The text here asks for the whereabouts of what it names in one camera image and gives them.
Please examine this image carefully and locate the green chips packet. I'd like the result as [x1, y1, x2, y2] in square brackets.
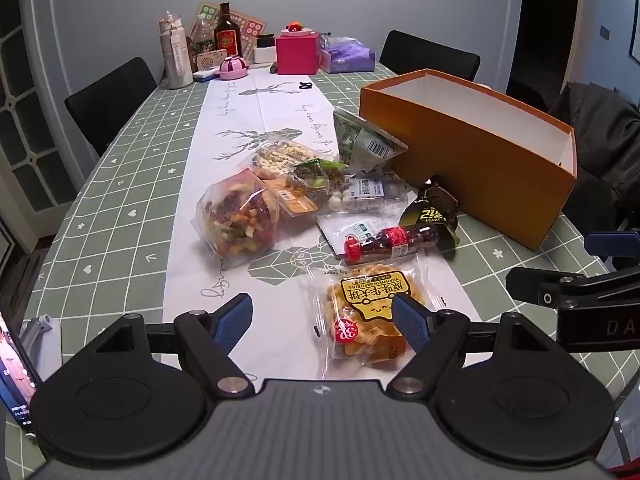
[332, 107, 409, 169]

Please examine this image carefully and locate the glass pane door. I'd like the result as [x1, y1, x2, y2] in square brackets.
[0, 0, 77, 257]

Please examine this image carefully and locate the pink gift box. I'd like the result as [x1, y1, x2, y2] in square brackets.
[275, 31, 321, 76]

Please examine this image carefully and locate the colourful dried fruit bag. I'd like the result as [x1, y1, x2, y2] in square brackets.
[191, 168, 284, 262]

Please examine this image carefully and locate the yellow label pastry packet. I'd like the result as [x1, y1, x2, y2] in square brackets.
[300, 254, 447, 380]

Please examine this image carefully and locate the red-capped dark sauce bottle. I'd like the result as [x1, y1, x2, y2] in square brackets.
[343, 224, 441, 266]

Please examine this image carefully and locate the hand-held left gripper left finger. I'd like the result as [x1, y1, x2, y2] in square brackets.
[89, 292, 256, 395]

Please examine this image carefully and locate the dark jacket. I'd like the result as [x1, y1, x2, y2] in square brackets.
[547, 81, 640, 272]

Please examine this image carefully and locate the dotted paper card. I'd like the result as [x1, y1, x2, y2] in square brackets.
[232, 9, 269, 59]
[194, 2, 221, 26]

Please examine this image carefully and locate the clear packet of white candy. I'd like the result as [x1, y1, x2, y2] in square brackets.
[320, 171, 407, 217]

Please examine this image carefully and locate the orange label snack packet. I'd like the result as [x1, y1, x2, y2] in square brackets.
[259, 172, 321, 219]

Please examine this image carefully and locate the green and brown snack packet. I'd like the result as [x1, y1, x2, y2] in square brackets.
[287, 157, 351, 197]

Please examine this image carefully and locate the white thermos bottle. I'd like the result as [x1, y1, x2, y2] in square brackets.
[158, 11, 195, 90]

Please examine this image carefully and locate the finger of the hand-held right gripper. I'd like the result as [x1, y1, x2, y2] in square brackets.
[505, 264, 640, 312]
[583, 232, 640, 262]

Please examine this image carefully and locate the grey phone stand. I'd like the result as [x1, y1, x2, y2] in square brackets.
[20, 314, 57, 357]

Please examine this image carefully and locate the brown liquor bottle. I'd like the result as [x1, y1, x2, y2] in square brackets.
[213, 2, 244, 59]

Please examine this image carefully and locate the black chair back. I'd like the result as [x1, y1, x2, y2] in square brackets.
[378, 29, 481, 82]

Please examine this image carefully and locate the phone with lit screen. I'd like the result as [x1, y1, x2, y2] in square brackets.
[0, 309, 42, 427]

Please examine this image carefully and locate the black chair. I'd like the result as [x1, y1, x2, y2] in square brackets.
[378, 29, 481, 82]
[63, 56, 159, 157]

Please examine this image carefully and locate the white deer print table runner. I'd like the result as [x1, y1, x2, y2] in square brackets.
[164, 67, 482, 382]

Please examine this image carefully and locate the small beige radio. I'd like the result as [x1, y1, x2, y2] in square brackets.
[194, 49, 221, 72]

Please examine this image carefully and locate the white flat packet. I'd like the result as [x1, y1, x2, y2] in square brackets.
[315, 211, 407, 262]

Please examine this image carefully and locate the orange cardboard box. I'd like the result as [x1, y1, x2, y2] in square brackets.
[358, 68, 579, 252]

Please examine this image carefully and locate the peanut brittle packet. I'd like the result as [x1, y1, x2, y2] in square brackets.
[240, 139, 321, 177]

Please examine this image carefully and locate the black and gold snack packet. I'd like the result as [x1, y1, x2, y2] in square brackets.
[398, 174, 461, 252]

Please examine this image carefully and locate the clear water bottle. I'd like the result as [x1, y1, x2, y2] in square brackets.
[192, 13, 216, 74]

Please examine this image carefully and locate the purple tissue pack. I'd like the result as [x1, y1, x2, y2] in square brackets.
[319, 36, 377, 74]

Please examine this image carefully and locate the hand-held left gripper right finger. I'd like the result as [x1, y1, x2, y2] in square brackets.
[387, 294, 557, 396]

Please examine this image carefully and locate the pink round gadget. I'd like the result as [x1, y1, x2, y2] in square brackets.
[218, 55, 251, 81]

